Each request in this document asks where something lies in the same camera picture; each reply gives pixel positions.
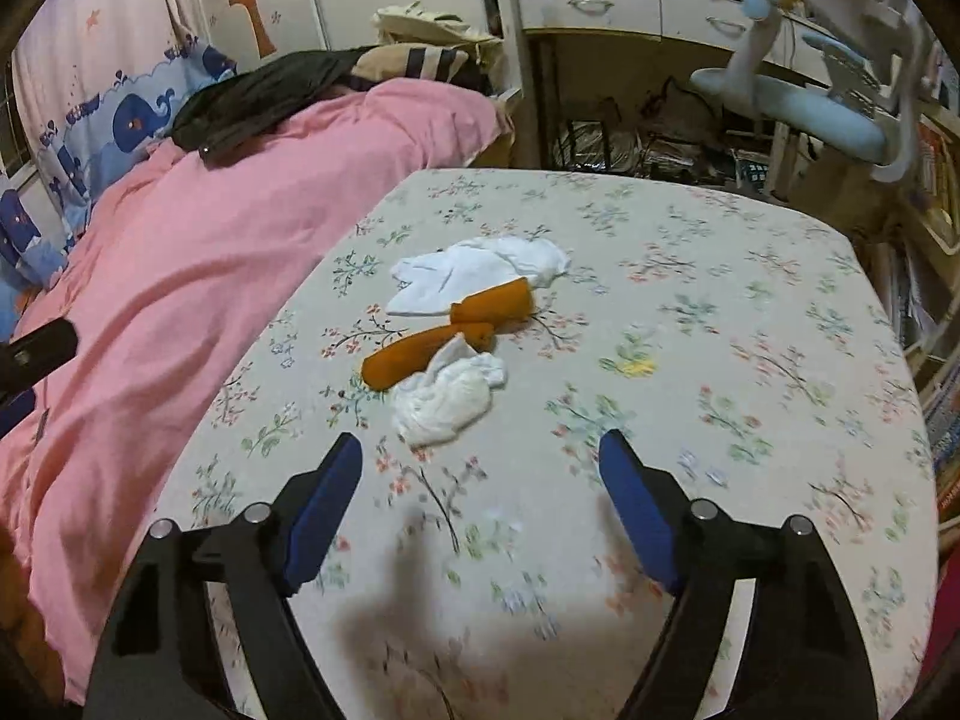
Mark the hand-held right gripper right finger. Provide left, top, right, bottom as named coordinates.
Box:
left=598, top=429, right=878, bottom=720

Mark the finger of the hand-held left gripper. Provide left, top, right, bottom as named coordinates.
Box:
left=0, top=319, right=80, bottom=395
left=0, top=390, right=37, bottom=437

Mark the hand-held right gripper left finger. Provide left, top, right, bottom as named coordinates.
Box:
left=81, top=431, right=365, bottom=720

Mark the white sock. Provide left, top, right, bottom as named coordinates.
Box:
left=391, top=334, right=507, bottom=447

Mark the long orange wrapper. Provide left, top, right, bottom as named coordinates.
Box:
left=361, top=322, right=496, bottom=391

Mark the short orange wrapper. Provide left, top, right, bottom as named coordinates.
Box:
left=450, top=277, right=535, bottom=325

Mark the white tissue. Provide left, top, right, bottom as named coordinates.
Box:
left=386, top=235, right=572, bottom=318

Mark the blue whale print pillow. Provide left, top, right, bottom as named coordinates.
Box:
left=0, top=180, right=72, bottom=293

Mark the floral tablecloth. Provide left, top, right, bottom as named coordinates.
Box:
left=150, top=167, right=942, bottom=720

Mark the pink blanket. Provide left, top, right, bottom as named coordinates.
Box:
left=0, top=79, right=503, bottom=706

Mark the pink whale print curtain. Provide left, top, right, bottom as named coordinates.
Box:
left=11, top=0, right=237, bottom=188

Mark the row of books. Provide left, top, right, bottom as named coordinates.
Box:
left=922, top=360, right=960, bottom=518

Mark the black jacket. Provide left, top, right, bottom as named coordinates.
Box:
left=171, top=49, right=376, bottom=166

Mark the clear plastic bag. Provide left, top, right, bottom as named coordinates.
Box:
left=555, top=116, right=638, bottom=170

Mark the white desk with hutch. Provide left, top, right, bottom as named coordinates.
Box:
left=487, top=0, right=848, bottom=173

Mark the blue grey office chair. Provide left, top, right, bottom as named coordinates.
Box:
left=679, top=0, right=938, bottom=185

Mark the beige dark-striped pillow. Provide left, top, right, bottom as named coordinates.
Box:
left=351, top=43, right=500, bottom=95

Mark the white desk drawer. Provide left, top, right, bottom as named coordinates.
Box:
left=660, top=0, right=796, bottom=53
left=517, top=0, right=661, bottom=35

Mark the beige tote bag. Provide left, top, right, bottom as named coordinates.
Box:
left=373, top=4, right=503, bottom=61

